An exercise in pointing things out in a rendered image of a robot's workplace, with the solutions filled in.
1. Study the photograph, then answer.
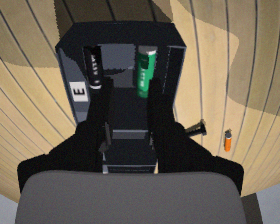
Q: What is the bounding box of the dark grey bolt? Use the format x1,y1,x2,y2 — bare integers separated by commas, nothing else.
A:
186,124,207,137

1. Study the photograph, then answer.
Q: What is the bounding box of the orange battery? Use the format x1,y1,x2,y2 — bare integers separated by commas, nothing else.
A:
224,133,232,152

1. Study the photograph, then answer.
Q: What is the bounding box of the black bin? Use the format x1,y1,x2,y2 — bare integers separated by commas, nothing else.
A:
55,21,187,173

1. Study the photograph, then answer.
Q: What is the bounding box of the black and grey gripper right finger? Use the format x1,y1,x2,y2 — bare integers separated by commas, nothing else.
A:
147,77,244,197

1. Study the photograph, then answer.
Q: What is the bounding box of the black battery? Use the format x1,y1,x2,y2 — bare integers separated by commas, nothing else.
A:
83,46,104,89

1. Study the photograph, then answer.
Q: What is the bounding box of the green battery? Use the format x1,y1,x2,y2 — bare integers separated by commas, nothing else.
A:
136,46,156,98

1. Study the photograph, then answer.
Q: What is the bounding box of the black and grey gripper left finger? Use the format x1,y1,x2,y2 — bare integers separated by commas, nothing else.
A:
17,77,115,194

